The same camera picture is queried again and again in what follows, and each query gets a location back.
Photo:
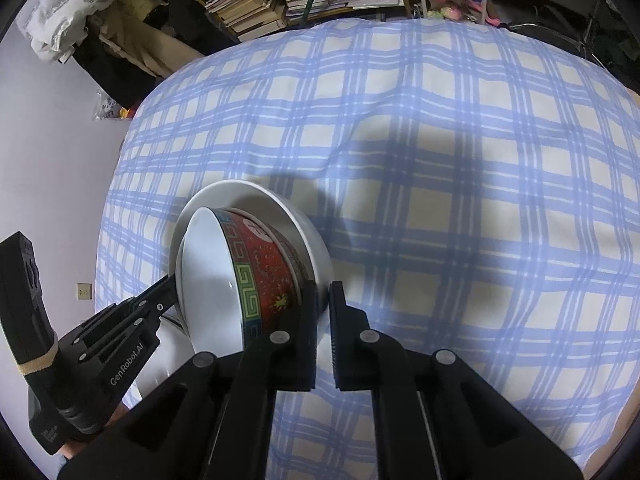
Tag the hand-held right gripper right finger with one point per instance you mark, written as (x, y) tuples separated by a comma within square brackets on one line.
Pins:
[(350, 350)]

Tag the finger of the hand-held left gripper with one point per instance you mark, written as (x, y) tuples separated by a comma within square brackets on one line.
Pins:
[(160, 300), (120, 330)]

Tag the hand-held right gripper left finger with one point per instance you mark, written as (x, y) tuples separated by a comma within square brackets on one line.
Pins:
[(295, 360)]

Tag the large white bowl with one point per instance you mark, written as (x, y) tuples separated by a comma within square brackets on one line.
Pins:
[(307, 232)]

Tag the blue plaid bed sheet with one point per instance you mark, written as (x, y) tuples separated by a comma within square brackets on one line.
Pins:
[(450, 210)]

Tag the yellow packet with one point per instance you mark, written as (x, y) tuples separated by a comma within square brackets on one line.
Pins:
[(126, 111)]

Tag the clear plastic bag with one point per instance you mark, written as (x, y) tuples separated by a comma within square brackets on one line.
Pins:
[(106, 106)]

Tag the black coat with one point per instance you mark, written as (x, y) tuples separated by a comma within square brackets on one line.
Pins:
[(120, 75)]

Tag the beige coat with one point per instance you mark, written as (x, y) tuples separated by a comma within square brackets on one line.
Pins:
[(150, 30)]

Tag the dark hanging garment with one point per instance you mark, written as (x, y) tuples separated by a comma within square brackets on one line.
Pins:
[(185, 5)]

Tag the stack of old books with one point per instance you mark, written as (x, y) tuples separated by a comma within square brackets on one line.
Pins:
[(245, 10)]

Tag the white puffer jacket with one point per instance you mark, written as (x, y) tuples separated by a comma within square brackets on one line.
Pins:
[(65, 5)]

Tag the plush toys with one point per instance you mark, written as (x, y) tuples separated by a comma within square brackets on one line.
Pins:
[(445, 5)]

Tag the pink plastic item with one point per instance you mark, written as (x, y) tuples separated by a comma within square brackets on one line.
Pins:
[(487, 12)]

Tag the wall socket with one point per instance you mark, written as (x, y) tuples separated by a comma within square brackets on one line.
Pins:
[(84, 291)]

